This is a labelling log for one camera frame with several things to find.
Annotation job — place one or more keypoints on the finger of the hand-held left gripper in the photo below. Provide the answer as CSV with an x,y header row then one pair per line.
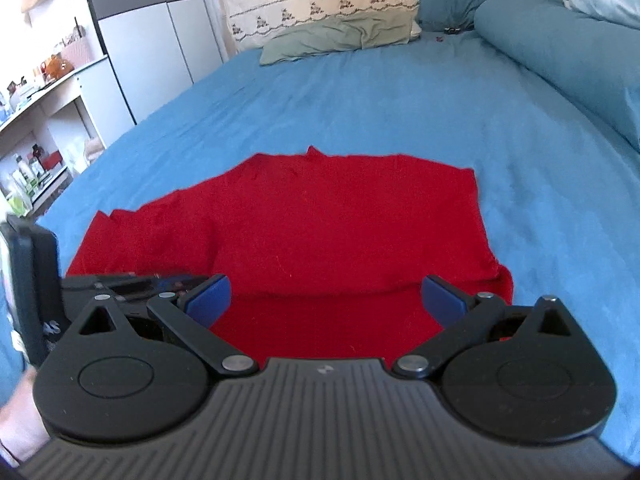
x,y
150,285

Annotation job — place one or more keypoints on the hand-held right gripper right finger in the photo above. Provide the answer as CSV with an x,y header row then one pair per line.
x,y
442,303

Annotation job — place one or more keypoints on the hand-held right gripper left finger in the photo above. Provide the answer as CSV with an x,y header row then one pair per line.
x,y
209,302

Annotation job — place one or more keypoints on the red knit sweater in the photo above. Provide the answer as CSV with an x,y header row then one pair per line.
x,y
320,230

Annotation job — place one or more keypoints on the person's left forearm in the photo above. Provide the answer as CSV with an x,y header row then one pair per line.
x,y
20,420

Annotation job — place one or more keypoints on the group of toiletry bottles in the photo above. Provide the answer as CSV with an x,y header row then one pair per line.
x,y
20,180

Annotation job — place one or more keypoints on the red box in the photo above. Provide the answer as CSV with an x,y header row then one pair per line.
x,y
51,161

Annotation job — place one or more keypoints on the white shelf desk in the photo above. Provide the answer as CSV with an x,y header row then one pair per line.
x,y
50,120

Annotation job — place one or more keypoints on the orange plush toy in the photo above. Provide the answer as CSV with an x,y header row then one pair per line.
x,y
57,67

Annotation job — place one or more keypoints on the blue bed sheet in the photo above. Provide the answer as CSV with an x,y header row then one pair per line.
x,y
350,110

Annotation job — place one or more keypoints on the pink basket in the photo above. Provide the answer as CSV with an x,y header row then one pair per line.
x,y
76,52

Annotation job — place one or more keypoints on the white and grey wardrobe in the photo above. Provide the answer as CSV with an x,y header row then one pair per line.
x,y
150,35

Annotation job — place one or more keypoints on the small dark hair clip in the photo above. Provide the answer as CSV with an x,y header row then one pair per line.
x,y
451,30

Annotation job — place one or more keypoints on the teal duvet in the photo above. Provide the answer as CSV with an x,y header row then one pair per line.
x,y
565,50

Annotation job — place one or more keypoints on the green pillow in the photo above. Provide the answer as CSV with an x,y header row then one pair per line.
x,y
340,35

